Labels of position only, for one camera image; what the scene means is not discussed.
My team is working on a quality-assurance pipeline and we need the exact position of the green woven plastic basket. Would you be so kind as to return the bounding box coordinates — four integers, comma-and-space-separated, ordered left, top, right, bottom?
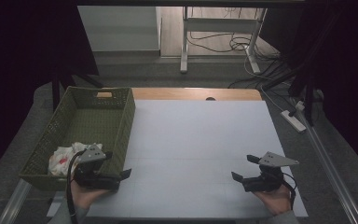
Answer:
19, 86, 136, 191

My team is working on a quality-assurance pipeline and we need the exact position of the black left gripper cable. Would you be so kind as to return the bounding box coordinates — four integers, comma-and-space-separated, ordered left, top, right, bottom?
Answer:
66, 150, 87, 224

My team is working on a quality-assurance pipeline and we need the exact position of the black metal stand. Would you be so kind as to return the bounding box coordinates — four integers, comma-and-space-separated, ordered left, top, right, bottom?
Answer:
262, 60, 324, 127

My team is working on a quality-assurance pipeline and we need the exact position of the black tripod stand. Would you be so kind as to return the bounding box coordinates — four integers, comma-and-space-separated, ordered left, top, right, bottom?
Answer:
50, 69, 105, 112

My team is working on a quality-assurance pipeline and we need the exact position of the white cloth with coloured print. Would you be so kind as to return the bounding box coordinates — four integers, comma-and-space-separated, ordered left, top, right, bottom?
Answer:
48, 142, 103, 177

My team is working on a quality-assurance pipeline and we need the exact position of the bundle of floor cables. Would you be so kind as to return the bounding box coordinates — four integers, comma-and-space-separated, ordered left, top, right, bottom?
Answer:
187, 7, 293, 90

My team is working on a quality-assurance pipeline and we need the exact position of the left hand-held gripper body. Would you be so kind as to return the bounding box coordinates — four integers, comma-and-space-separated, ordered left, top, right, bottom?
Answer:
74, 144, 121, 191

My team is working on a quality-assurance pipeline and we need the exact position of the person's left hand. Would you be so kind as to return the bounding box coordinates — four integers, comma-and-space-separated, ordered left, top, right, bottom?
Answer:
70, 177, 110, 210

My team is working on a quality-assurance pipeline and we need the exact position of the white table mat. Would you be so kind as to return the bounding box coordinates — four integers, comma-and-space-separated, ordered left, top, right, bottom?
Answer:
46, 99, 309, 218

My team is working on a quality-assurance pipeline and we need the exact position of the person's right hand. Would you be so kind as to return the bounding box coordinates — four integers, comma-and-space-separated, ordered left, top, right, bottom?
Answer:
254, 183, 294, 217

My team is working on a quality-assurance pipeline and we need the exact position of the white power strip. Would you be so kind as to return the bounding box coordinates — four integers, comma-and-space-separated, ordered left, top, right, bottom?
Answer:
280, 109, 308, 133

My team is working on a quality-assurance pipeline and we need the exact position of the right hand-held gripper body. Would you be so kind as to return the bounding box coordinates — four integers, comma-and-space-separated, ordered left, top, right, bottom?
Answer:
241, 151, 300, 193

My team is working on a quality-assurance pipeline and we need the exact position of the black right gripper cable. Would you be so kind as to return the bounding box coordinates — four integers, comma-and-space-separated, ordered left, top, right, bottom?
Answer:
281, 172, 297, 210

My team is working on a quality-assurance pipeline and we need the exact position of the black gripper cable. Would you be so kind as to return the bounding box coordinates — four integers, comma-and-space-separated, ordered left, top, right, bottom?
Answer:
281, 172, 297, 210
66, 150, 87, 224

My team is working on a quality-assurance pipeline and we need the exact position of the aluminium rail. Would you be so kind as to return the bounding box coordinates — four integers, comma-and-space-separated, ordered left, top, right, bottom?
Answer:
292, 99, 358, 224
0, 178, 33, 224

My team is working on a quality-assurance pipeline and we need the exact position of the white metal desk frame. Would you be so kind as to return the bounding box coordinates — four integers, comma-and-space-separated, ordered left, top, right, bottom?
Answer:
180, 7, 269, 75

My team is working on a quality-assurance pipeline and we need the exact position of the dark curtain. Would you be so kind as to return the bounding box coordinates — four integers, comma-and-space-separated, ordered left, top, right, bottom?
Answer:
259, 0, 358, 183
0, 0, 100, 185

